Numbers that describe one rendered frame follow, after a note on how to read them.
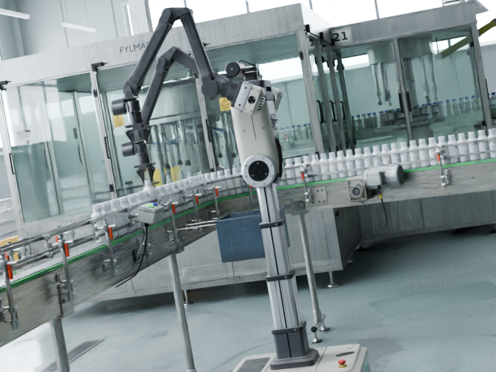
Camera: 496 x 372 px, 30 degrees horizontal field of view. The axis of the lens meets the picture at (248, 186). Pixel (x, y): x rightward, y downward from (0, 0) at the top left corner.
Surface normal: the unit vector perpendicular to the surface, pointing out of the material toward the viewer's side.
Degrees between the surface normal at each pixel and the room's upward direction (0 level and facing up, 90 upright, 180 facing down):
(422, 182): 90
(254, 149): 101
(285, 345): 90
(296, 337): 90
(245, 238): 90
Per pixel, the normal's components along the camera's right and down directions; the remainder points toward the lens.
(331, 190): -0.50, 0.13
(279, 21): -0.21, 0.09
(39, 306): 0.96, -0.15
